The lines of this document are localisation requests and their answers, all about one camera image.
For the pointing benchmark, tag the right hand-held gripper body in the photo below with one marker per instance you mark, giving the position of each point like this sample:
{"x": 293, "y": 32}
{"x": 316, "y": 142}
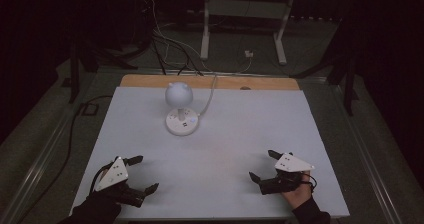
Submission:
{"x": 290, "y": 164}

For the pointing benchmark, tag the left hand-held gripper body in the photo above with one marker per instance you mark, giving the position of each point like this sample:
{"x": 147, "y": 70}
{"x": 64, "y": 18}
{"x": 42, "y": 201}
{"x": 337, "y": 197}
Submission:
{"x": 115, "y": 175}

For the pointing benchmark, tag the person's right hand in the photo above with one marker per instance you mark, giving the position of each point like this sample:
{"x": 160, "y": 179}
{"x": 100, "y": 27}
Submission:
{"x": 298, "y": 195}

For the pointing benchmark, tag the white table sheet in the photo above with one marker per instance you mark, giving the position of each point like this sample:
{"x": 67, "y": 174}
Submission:
{"x": 216, "y": 170}

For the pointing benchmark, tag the black floor box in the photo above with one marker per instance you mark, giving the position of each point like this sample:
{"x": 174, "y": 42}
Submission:
{"x": 88, "y": 109}

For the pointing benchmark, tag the white round-headed desk lamp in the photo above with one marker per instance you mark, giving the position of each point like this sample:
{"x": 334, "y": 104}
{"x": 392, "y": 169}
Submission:
{"x": 179, "y": 96}

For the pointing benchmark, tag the black stand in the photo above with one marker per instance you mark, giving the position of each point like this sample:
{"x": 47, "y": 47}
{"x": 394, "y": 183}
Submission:
{"x": 349, "y": 90}
{"x": 74, "y": 80}

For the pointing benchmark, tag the white plug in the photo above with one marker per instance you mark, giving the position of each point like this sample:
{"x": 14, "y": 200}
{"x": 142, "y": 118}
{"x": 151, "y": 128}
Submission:
{"x": 248, "y": 54}

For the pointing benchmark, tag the white metal stand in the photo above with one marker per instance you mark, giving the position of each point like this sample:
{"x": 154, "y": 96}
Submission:
{"x": 204, "y": 34}

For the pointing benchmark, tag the metal floor rail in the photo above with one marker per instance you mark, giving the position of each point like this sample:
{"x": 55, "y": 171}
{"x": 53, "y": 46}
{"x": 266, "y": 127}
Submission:
{"x": 36, "y": 170}
{"x": 368, "y": 157}

